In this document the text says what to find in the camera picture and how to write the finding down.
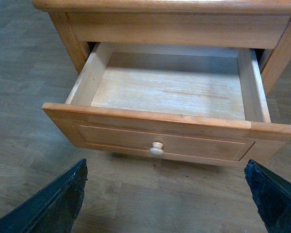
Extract drawer round knob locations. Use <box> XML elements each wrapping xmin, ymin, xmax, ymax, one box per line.
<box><xmin>149</xmin><ymin>142</ymin><xmax>164</xmax><ymax>156</ymax></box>

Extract wooden drawer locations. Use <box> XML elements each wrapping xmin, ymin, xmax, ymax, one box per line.
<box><xmin>43</xmin><ymin>42</ymin><xmax>291</xmax><ymax>166</ymax></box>

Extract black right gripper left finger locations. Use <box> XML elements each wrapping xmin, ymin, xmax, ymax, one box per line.
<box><xmin>0</xmin><ymin>159</ymin><xmax>88</xmax><ymax>233</ymax></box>

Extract wooden nightstand cabinet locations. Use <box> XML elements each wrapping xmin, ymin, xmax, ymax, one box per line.
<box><xmin>33</xmin><ymin>0</ymin><xmax>291</xmax><ymax>93</ymax></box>

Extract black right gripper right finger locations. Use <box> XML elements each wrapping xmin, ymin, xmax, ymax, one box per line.
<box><xmin>244</xmin><ymin>160</ymin><xmax>291</xmax><ymax>233</ymax></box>

